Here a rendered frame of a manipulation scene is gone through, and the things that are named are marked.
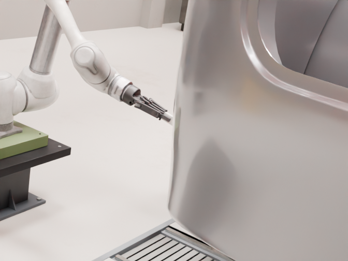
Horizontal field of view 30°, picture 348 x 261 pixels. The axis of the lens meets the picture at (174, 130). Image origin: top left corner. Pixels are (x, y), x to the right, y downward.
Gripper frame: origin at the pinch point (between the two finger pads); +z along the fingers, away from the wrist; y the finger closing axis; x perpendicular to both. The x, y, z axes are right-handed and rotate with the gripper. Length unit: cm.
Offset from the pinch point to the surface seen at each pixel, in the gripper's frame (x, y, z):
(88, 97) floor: -87, -202, -128
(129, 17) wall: -80, -482, -252
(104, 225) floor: -74, -37, -18
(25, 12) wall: -91, -314, -278
